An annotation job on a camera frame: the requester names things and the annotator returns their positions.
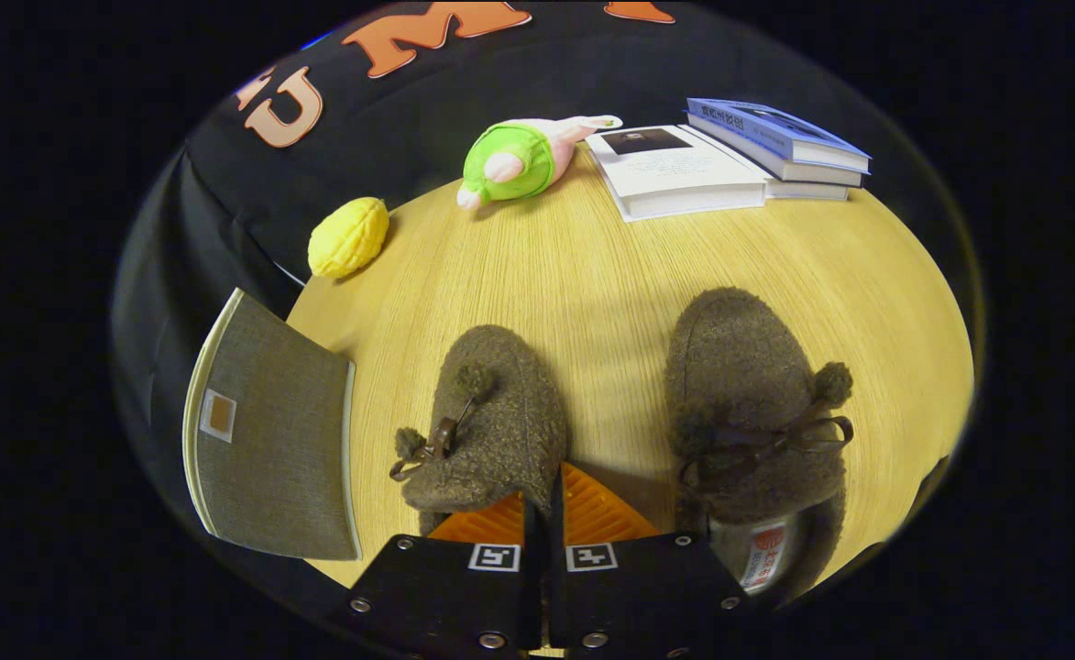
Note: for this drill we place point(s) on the white book with blue edge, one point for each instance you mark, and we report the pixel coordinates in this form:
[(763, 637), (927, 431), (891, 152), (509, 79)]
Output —
[(821, 176)]

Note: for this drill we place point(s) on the white book with dark photo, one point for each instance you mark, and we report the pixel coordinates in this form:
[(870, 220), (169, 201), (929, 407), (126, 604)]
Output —
[(674, 170)]

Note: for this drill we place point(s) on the grey fabric storage box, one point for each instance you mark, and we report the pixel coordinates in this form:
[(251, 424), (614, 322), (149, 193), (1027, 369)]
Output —
[(271, 440)]

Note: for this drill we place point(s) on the blue cover book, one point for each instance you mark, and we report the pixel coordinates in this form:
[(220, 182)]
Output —
[(775, 124)]

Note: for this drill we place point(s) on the green and pink plush toy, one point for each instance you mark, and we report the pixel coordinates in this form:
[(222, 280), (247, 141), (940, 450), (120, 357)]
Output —
[(514, 165)]

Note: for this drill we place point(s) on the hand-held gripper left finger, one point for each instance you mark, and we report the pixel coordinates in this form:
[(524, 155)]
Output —
[(445, 596)]

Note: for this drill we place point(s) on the brown fuzzy shoe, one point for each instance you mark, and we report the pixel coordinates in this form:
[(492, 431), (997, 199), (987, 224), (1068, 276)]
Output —
[(510, 422), (739, 367)]

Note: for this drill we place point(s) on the yellow plush toy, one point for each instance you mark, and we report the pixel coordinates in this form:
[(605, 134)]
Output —
[(349, 238)]

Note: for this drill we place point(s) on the black backdrop cloth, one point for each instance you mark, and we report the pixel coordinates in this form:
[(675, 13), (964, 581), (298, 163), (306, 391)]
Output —
[(500, 87)]

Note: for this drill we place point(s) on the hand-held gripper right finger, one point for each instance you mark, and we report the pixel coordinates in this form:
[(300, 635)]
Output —
[(638, 596)]

